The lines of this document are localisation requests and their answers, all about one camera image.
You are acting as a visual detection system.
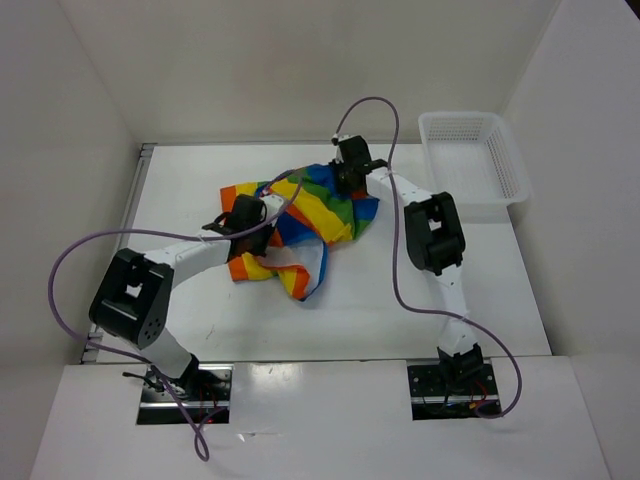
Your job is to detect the rainbow striped shorts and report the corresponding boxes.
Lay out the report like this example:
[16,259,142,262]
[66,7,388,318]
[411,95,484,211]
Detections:
[220,164,379,301]

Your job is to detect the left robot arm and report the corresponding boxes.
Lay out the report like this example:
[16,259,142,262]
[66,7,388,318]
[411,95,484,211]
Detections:
[89,194,285,400]

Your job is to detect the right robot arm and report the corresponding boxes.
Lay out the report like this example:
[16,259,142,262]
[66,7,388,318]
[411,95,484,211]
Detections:
[330,134,484,396]

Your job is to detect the white plastic basket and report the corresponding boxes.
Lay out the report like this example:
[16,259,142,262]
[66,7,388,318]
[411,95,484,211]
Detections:
[418,111,530,212]

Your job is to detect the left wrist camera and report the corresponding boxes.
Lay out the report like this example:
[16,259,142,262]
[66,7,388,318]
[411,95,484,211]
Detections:
[260,194,288,223]

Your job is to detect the metal rail table edge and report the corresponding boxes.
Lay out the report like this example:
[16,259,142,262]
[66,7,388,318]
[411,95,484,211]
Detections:
[81,142,157,364]

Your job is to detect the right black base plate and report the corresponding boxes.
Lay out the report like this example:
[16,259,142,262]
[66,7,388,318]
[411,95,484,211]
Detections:
[407,360,502,421]

